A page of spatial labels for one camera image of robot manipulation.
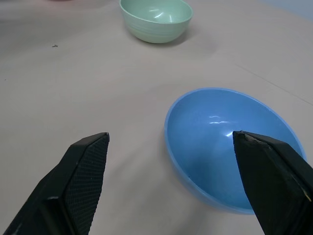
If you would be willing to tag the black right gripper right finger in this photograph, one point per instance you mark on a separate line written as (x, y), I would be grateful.
(274, 181)

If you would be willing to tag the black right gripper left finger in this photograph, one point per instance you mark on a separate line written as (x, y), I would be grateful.
(73, 181)

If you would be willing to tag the blue plastic bowl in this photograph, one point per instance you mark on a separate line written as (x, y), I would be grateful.
(203, 137)

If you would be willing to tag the green plastic bowl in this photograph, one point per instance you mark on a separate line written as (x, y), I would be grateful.
(156, 17)

